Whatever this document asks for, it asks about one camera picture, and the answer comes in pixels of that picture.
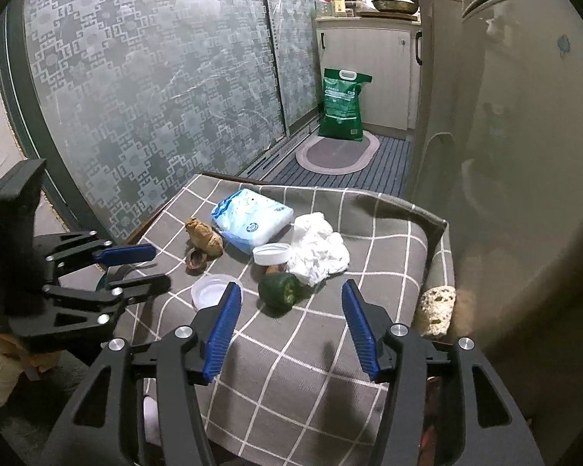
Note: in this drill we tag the round clear plastic lid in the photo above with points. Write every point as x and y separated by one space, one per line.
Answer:
209 293

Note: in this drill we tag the white kitchen counter cabinet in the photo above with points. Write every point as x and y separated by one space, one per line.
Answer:
369 58

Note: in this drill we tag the wooden table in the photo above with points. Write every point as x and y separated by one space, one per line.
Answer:
223 178

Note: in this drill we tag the green rice bag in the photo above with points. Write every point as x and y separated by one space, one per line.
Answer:
342 107

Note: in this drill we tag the dark grey cloth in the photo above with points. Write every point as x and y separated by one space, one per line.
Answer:
53 398

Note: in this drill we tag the blue white tissue packet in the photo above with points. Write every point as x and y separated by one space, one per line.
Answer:
250 218

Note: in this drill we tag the beige speckled sponge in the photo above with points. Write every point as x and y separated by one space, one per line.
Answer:
435 310

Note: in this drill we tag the grey oval floor mat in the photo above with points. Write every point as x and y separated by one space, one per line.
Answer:
335 155

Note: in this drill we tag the grey checked tablecloth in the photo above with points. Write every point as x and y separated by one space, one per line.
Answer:
296 388

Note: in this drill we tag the brown ginger root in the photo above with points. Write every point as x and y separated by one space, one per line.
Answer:
204 238

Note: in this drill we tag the metal frying pan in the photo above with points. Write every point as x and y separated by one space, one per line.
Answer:
393 6

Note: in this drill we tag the frosted patterned sliding door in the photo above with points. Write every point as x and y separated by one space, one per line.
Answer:
150 82
294 48

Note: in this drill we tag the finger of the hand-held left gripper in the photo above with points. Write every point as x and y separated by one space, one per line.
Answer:
126 254
145 284

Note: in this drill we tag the brown nut shell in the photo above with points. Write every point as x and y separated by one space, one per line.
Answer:
197 262
274 269

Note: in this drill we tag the white refrigerator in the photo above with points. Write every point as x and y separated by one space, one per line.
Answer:
539 179

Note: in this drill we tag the wooden cutting board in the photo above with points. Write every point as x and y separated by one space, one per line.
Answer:
384 16

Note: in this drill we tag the white round bottle cap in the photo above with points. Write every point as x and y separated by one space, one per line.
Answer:
272 254

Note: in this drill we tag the dark green vegetable piece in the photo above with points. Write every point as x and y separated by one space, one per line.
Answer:
282 291

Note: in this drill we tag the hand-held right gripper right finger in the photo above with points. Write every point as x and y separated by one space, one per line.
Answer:
362 330

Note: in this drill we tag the crumpled white tissue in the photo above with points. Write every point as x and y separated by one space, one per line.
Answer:
318 247

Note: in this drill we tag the blue striped floor mat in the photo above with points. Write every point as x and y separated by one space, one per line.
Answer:
388 170

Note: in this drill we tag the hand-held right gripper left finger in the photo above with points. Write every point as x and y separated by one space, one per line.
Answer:
221 330

